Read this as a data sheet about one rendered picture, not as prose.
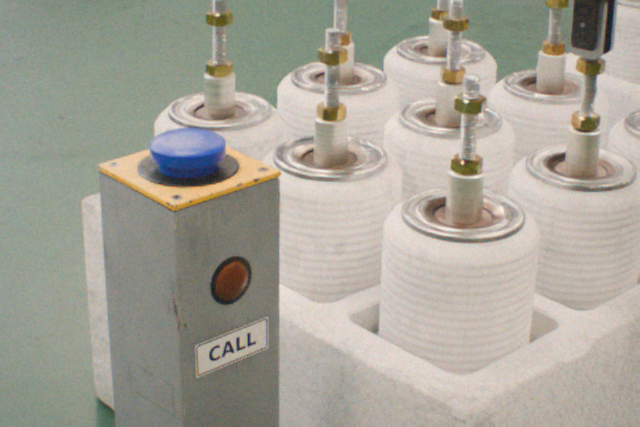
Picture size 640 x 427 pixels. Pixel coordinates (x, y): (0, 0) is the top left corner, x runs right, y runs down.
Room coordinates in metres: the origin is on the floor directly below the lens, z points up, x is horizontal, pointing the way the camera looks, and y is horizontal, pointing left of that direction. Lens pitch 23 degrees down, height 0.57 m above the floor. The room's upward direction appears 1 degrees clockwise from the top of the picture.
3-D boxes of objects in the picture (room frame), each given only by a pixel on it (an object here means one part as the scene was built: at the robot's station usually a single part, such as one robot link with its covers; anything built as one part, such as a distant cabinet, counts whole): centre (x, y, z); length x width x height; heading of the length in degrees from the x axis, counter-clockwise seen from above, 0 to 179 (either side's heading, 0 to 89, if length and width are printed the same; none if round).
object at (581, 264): (0.79, -0.17, 0.16); 0.10 x 0.10 x 0.18
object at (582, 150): (0.79, -0.17, 0.26); 0.02 x 0.02 x 0.03
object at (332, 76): (0.79, -0.01, 0.30); 0.01 x 0.01 x 0.08; 24
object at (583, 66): (0.79, -0.17, 0.32); 0.02 x 0.02 x 0.01; 89
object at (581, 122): (0.79, -0.17, 0.29); 0.02 x 0.02 x 0.01; 89
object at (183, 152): (0.62, 0.07, 0.32); 0.04 x 0.04 x 0.02
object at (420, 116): (0.87, -0.09, 0.25); 0.08 x 0.08 x 0.01
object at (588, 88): (0.79, -0.17, 0.30); 0.01 x 0.01 x 0.08; 89
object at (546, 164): (0.79, -0.17, 0.25); 0.08 x 0.08 x 0.01
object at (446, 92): (0.87, -0.09, 0.26); 0.02 x 0.02 x 0.03
